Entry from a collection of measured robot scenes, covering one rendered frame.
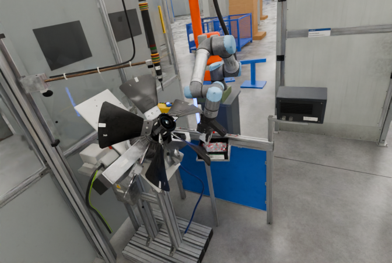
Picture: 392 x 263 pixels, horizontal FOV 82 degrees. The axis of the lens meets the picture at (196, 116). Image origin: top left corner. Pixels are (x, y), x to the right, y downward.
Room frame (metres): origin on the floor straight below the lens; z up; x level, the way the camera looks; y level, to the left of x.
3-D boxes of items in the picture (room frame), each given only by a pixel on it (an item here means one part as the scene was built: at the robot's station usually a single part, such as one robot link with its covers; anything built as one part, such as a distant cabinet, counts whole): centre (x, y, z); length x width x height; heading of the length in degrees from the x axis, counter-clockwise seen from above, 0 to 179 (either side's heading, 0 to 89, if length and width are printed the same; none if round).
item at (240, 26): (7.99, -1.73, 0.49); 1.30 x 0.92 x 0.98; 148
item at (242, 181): (1.48, -0.11, 0.45); 0.82 x 0.02 x 0.66; 60
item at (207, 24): (8.49, -0.84, 0.49); 1.27 x 0.88 x 0.98; 148
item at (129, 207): (1.39, 0.69, 0.42); 0.04 x 0.04 x 0.83; 60
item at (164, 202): (1.15, 0.32, 0.46); 0.09 x 0.05 x 0.91; 150
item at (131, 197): (1.19, 0.56, 0.73); 0.15 x 0.09 x 0.22; 60
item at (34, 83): (1.16, 0.78, 1.54); 0.10 x 0.07 x 0.09; 95
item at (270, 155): (1.26, -0.48, 0.39); 0.04 x 0.04 x 0.78; 60
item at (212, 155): (1.30, -0.09, 0.85); 0.22 x 0.17 x 0.07; 75
